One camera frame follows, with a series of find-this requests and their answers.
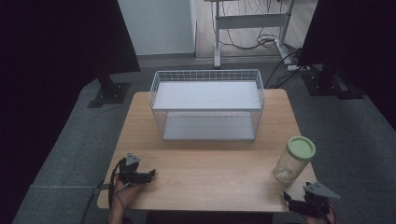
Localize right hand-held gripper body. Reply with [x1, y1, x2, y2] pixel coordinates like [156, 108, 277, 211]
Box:
[295, 181, 341, 217]

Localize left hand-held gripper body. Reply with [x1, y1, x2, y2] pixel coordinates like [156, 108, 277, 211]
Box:
[118, 152, 153, 187]

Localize glass jar with green lid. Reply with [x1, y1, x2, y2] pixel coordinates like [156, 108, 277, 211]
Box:
[273, 135, 317, 185]

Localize person's right hand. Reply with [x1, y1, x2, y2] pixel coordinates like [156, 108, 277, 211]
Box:
[303, 204, 337, 224]

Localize person's left hand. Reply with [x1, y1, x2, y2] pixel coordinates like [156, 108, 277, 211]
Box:
[111, 177, 143, 217]

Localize black stand base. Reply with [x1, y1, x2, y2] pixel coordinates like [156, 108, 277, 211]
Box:
[86, 74, 131, 109]
[301, 63, 366, 101]

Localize black curtain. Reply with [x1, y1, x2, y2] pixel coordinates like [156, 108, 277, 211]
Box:
[0, 0, 141, 224]
[297, 0, 396, 132]

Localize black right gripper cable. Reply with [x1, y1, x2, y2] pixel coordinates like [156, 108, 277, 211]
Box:
[311, 202, 337, 224]

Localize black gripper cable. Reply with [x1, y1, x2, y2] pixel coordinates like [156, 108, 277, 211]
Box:
[311, 202, 337, 224]
[106, 159, 127, 218]

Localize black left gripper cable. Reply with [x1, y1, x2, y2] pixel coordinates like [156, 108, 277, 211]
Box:
[106, 159, 127, 218]

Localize white wire two-tier rack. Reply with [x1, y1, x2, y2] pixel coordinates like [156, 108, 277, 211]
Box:
[148, 68, 266, 143]

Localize black floor cables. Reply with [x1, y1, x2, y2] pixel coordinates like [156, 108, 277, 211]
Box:
[214, 0, 309, 90]

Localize white desk frame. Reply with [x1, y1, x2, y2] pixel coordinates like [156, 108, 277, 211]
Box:
[204, 0, 296, 72]

